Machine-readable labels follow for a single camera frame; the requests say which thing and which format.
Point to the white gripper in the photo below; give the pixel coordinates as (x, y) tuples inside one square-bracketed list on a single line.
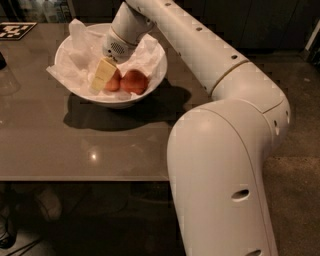
[(117, 48)]

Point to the red apple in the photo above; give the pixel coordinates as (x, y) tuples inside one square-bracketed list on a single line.
[(134, 81), (114, 83)]

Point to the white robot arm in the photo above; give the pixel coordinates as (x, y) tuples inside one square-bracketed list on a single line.
[(216, 151)]

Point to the white ceramic bowl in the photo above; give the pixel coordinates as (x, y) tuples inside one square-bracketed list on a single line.
[(66, 53)]

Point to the white crumpled paper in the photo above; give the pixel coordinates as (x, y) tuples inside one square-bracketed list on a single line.
[(76, 56)]

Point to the bottles on back shelf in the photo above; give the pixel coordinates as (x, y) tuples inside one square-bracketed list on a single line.
[(45, 11)]

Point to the dark object at left edge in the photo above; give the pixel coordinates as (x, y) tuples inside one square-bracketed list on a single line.
[(3, 63)]

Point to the black white fiducial marker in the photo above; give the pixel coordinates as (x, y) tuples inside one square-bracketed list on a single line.
[(14, 31)]

